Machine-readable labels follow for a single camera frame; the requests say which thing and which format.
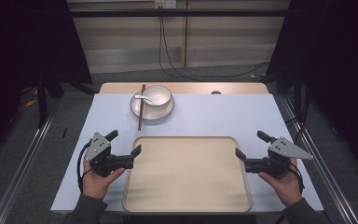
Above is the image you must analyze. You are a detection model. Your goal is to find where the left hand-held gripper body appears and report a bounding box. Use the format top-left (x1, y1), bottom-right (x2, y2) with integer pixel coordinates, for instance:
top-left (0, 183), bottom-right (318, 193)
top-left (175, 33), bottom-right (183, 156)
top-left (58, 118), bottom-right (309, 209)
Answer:
top-left (84, 132), bottom-right (135, 178)

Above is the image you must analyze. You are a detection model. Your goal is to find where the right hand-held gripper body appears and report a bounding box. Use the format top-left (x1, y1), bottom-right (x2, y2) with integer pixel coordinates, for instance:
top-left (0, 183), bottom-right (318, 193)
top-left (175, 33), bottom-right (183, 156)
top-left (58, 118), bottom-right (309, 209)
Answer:
top-left (244, 135), bottom-right (314, 180)

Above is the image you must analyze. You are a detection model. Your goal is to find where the person's right hand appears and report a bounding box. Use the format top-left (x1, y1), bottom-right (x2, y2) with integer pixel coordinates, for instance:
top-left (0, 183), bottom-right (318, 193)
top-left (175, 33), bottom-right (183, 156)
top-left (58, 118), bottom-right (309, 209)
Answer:
top-left (258, 158), bottom-right (304, 207)

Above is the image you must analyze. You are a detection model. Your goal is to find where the person's left hand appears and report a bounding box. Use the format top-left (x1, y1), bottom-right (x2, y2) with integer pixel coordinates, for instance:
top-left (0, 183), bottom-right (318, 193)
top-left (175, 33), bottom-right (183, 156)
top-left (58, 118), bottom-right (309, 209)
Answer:
top-left (81, 161), bottom-right (127, 201)

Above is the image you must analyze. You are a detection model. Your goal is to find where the brown chopstick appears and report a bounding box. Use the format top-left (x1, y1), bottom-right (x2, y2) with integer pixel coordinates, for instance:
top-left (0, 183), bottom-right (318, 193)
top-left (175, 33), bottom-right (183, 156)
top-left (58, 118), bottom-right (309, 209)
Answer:
top-left (138, 83), bottom-right (147, 131)
top-left (137, 83), bottom-right (145, 132)

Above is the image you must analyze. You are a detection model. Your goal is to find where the white plate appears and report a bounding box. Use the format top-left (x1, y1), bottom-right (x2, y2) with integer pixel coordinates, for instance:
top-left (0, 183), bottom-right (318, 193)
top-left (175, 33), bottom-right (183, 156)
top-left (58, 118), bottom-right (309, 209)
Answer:
top-left (129, 91), bottom-right (175, 121)

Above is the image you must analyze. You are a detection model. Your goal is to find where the white spoon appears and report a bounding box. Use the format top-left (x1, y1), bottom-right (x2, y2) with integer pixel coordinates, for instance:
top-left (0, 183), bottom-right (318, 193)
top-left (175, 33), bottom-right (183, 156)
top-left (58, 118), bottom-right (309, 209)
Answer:
top-left (133, 93), bottom-right (157, 105)

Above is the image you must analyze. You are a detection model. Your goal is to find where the white table sheet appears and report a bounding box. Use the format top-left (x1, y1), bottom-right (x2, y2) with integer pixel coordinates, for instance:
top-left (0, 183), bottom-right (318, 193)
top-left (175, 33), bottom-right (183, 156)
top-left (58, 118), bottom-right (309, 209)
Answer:
top-left (49, 92), bottom-right (324, 215)

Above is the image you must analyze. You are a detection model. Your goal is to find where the beige tray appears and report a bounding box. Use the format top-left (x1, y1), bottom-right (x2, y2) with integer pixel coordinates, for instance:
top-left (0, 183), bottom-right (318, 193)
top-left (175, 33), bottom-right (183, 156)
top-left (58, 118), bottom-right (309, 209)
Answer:
top-left (122, 135), bottom-right (253, 214)

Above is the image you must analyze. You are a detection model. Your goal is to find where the black metal stand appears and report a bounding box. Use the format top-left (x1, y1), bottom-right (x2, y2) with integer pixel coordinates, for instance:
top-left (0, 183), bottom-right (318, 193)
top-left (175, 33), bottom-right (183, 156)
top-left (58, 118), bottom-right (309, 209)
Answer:
top-left (35, 73), bottom-right (63, 129)
top-left (287, 66), bottom-right (311, 143)

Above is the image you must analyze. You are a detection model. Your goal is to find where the white bowl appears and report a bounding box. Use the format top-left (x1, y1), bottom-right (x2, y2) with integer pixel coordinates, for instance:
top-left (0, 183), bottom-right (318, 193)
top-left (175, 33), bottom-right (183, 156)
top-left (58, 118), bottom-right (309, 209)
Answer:
top-left (142, 84), bottom-right (172, 107)

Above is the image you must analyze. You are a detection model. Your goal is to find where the dark curtain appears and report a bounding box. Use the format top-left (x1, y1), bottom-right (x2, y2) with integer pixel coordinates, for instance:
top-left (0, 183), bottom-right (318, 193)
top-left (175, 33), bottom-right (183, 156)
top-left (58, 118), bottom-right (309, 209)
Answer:
top-left (0, 0), bottom-right (93, 162)
top-left (265, 0), bottom-right (358, 180)

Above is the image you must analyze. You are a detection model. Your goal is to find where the black horizontal bar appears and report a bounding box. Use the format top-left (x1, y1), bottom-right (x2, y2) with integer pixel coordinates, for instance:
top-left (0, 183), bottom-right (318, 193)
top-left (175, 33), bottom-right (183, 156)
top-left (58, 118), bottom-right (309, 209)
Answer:
top-left (69, 8), bottom-right (290, 19)

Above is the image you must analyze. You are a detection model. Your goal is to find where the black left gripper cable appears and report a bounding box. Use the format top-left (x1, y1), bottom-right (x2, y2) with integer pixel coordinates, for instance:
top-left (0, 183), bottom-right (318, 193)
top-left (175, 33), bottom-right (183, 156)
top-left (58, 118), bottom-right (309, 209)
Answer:
top-left (76, 140), bottom-right (93, 194)

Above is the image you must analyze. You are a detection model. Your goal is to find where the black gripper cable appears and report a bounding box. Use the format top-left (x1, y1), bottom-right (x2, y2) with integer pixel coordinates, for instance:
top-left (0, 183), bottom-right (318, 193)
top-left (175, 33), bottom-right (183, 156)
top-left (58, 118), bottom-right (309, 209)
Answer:
top-left (288, 161), bottom-right (306, 192)
top-left (76, 140), bottom-right (93, 194)

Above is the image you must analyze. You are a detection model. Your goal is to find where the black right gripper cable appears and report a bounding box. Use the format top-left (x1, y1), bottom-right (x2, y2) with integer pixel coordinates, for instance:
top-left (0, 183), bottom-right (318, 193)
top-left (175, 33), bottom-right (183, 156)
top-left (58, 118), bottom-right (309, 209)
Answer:
top-left (288, 161), bottom-right (306, 192)

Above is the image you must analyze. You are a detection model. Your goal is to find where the metal floor rail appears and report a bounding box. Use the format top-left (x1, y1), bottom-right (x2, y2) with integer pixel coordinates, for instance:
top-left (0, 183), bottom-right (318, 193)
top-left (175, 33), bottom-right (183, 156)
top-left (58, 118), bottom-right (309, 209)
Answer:
top-left (279, 94), bottom-right (358, 224)
top-left (0, 99), bottom-right (63, 224)

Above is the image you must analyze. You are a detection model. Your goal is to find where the black wall cable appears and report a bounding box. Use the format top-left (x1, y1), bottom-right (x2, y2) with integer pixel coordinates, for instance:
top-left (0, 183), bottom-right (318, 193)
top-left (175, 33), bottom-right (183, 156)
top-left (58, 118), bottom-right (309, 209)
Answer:
top-left (158, 6), bottom-right (271, 82)

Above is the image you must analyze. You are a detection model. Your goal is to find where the wooden wall strip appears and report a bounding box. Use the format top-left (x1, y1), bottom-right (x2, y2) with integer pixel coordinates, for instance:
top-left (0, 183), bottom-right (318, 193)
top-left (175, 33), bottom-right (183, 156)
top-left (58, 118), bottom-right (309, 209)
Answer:
top-left (182, 0), bottom-right (190, 68)

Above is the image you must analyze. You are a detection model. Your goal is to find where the white wall socket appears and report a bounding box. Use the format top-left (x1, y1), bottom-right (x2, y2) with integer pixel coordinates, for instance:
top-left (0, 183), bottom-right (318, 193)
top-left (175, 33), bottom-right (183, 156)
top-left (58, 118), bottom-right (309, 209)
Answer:
top-left (154, 0), bottom-right (178, 9)

